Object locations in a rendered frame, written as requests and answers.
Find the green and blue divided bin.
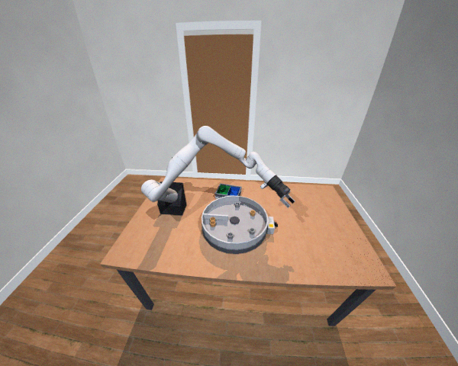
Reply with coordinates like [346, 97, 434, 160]
[214, 183, 242, 199]

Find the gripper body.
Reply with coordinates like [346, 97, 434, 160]
[260, 170, 291, 198]

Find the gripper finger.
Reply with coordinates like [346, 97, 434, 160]
[280, 195, 291, 208]
[285, 191, 295, 204]

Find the grey round turntable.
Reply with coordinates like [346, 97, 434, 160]
[202, 196, 278, 254]

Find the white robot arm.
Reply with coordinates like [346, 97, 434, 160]
[141, 126, 269, 202]

